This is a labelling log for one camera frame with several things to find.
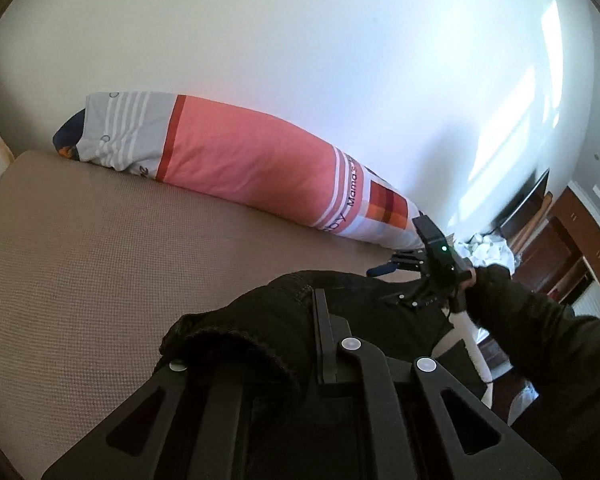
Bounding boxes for black pants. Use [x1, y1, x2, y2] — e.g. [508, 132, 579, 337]
[158, 271, 492, 404]

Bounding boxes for right forearm dark sleeve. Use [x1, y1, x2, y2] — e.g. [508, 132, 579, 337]
[482, 280, 600, 479]

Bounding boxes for right hand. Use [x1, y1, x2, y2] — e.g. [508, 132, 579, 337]
[460, 264, 510, 326]

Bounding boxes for white bed sheet edge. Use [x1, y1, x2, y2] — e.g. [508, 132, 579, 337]
[430, 308, 538, 425]

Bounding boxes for dark wooden furniture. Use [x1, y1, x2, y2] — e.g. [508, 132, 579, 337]
[493, 171, 600, 315]

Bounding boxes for pink striped bolster pillow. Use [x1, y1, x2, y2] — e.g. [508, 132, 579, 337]
[53, 91, 422, 249]

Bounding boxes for beige textured bed mattress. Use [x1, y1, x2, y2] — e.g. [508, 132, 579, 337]
[0, 148, 432, 480]

